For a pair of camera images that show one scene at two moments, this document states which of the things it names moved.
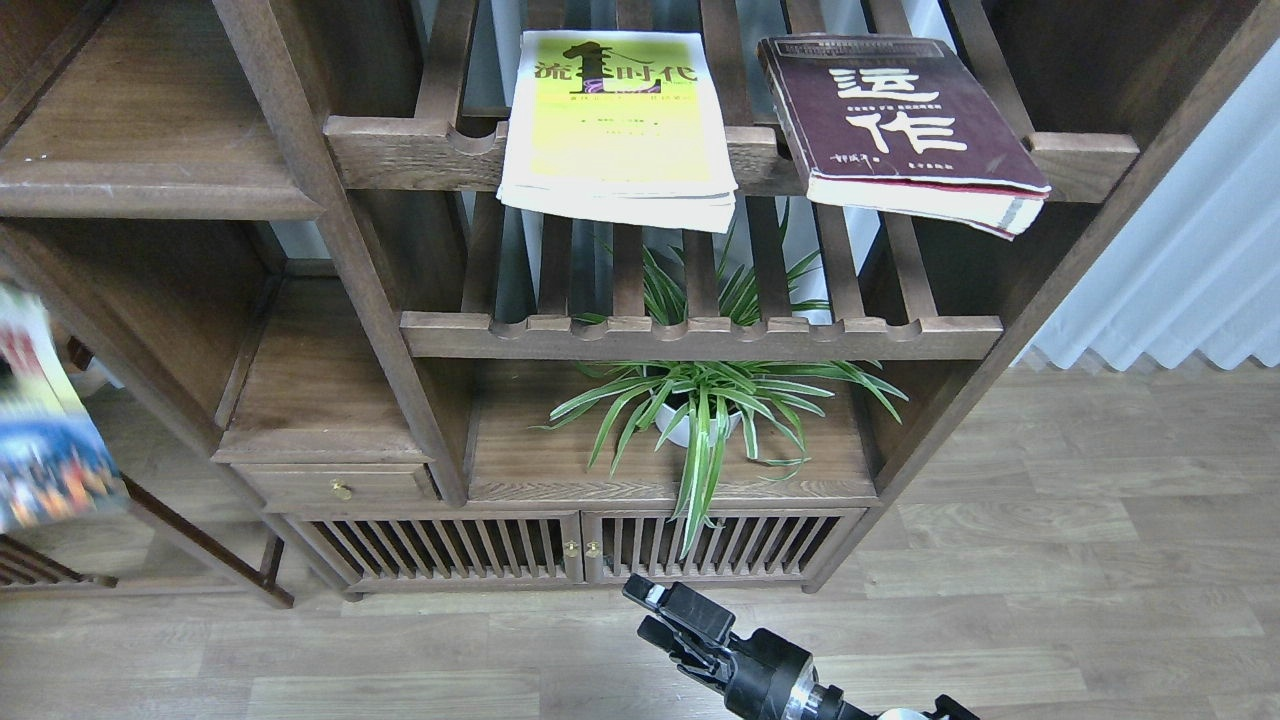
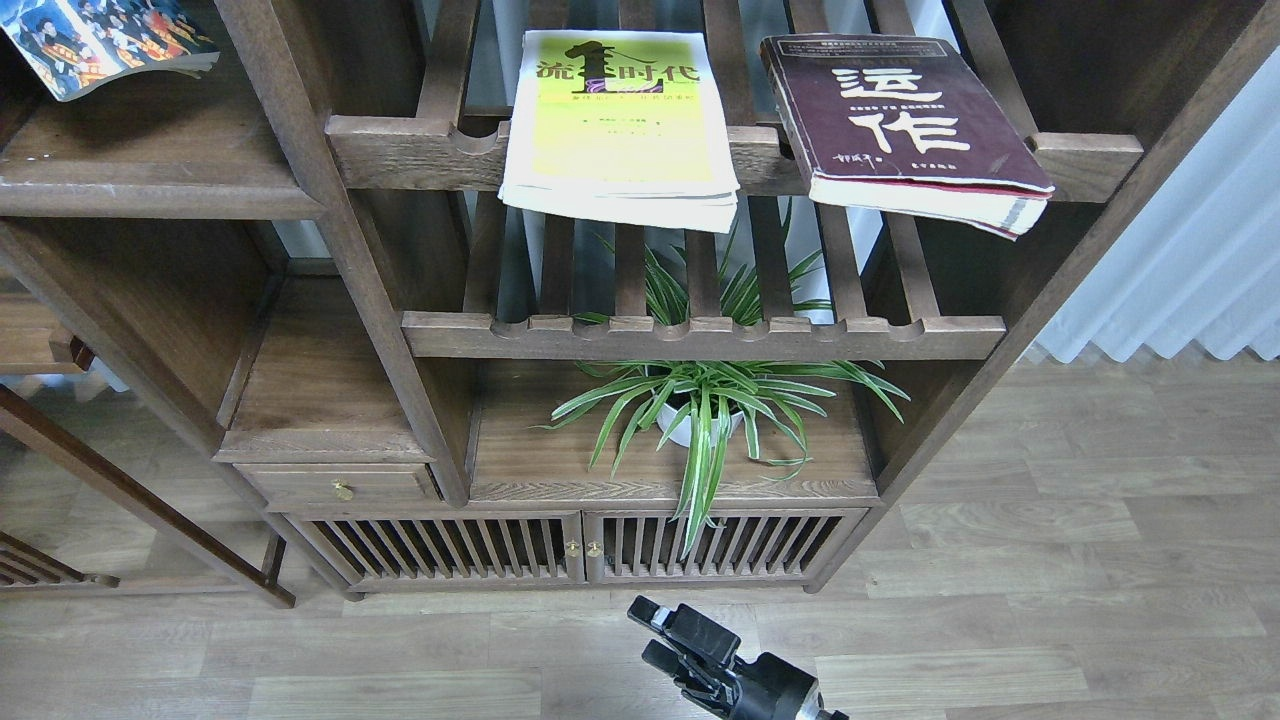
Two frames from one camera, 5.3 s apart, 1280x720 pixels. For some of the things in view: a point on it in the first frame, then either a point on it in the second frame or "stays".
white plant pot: [666, 417] stays
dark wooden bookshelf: [271, 230] stays
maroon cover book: [897, 128] stays
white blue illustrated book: [55, 463] → [77, 43]
